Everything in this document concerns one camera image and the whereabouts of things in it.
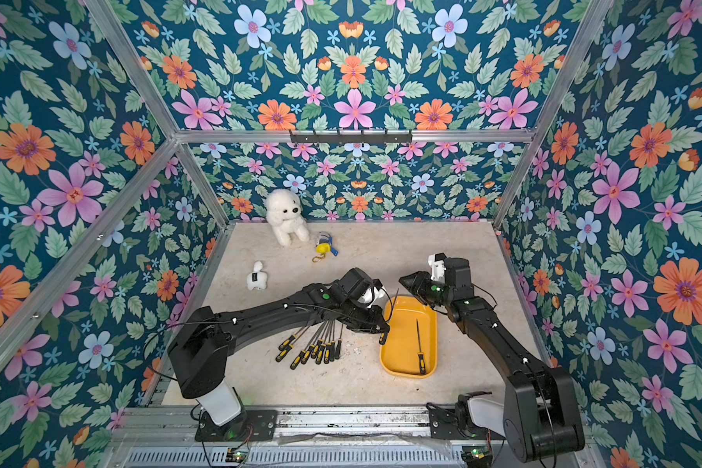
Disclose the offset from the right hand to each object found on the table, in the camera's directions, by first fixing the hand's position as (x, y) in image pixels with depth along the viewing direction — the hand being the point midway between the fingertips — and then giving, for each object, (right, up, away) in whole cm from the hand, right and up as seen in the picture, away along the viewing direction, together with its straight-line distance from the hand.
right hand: (403, 281), depth 82 cm
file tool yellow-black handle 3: (-34, -19, +5) cm, 39 cm away
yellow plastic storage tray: (+4, -16, +9) cm, 19 cm away
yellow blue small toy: (-27, +10, +25) cm, 38 cm away
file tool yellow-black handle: (-19, -20, +4) cm, 28 cm away
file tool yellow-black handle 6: (-27, -21, +4) cm, 34 cm away
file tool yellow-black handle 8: (-22, -21, +4) cm, 31 cm away
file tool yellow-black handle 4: (-36, -22, +4) cm, 42 cm away
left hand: (-3, -12, -6) cm, 14 cm away
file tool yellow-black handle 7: (-25, -22, +2) cm, 33 cm away
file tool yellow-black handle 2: (+6, -23, +2) cm, 24 cm away
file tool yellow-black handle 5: (-30, -23, +2) cm, 38 cm away
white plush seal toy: (-41, +22, +19) cm, 50 cm away
